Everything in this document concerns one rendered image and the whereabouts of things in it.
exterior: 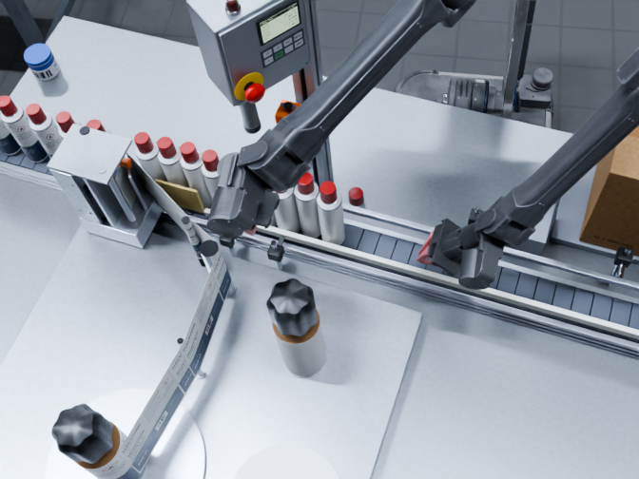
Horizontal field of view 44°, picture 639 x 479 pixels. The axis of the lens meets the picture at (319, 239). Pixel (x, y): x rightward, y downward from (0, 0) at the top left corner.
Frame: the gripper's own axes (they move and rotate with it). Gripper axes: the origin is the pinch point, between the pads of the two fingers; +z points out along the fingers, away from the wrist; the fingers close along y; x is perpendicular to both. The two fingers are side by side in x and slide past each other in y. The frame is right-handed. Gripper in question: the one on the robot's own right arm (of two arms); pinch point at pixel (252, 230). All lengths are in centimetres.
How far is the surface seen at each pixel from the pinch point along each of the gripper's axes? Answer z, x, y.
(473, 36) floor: 117, 167, 15
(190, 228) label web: 14.4, 4.2, -17.0
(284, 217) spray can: 21.8, 15.9, -1.9
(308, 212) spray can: 19.2, 16.9, 3.3
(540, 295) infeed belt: 31, 17, 53
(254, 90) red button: -15.3, 18.3, -4.2
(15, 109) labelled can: 13, 21, -66
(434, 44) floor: 117, 160, 1
